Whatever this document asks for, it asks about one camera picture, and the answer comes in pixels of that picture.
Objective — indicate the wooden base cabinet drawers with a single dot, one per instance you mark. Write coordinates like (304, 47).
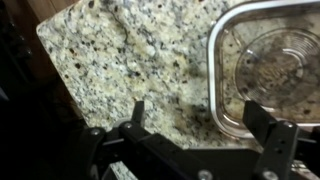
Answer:
(41, 63)

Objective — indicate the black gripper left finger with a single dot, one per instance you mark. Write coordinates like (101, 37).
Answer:
(150, 150)

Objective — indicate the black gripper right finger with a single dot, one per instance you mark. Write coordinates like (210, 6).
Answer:
(276, 146)

